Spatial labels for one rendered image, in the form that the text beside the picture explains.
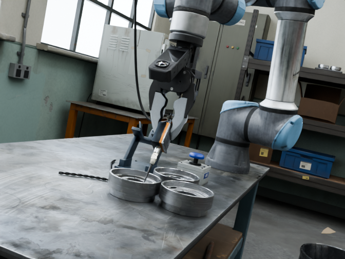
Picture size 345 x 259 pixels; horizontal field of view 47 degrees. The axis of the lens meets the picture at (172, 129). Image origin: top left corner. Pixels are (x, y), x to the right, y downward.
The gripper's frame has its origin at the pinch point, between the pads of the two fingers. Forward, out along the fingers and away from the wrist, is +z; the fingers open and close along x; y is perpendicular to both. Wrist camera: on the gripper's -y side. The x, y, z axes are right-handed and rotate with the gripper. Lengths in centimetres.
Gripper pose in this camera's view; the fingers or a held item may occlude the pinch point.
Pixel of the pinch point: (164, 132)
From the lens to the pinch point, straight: 81.5
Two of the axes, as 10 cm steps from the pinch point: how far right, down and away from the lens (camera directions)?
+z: -2.0, 9.8, 1.0
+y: 3.0, -0.3, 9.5
